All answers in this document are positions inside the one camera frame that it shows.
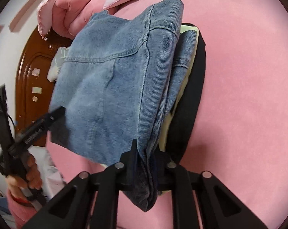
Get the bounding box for blue denim jacket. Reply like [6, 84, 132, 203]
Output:
[50, 0, 197, 211]

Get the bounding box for folded green black clothes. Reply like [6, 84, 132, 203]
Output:
[158, 23, 206, 164]

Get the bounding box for left hand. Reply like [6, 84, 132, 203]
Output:
[6, 154, 42, 202]

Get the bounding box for wooden headboard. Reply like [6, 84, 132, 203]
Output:
[15, 28, 72, 133]

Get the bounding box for grey white cloth bundle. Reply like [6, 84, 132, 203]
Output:
[47, 47, 69, 82]

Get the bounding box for pink bed cover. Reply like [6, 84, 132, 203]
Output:
[45, 0, 288, 229]

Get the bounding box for folded pink quilt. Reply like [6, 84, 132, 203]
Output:
[37, 0, 106, 39]

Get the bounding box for pink wall shelf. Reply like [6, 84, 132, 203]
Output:
[8, 0, 36, 32]

